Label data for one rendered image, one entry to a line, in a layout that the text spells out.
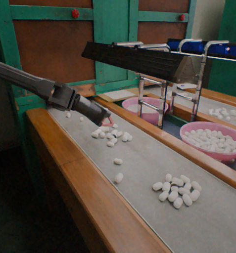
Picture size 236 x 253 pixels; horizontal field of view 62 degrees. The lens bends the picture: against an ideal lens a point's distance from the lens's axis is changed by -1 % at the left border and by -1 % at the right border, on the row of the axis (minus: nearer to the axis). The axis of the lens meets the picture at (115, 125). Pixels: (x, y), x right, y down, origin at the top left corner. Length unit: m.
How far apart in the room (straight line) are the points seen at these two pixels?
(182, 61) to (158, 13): 1.01
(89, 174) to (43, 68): 0.73
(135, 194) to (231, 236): 0.25
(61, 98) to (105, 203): 0.34
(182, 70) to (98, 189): 0.40
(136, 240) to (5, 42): 1.00
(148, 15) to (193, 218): 1.24
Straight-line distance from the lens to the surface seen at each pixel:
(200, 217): 0.60
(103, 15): 1.31
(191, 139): 0.92
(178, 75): 0.56
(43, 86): 0.66
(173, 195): 0.60
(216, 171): 0.73
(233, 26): 3.41
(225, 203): 0.66
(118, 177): 0.63
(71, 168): 0.67
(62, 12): 1.20
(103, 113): 0.73
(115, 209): 0.54
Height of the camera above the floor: 1.18
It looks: 27 degrees down
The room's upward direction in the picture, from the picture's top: straight up
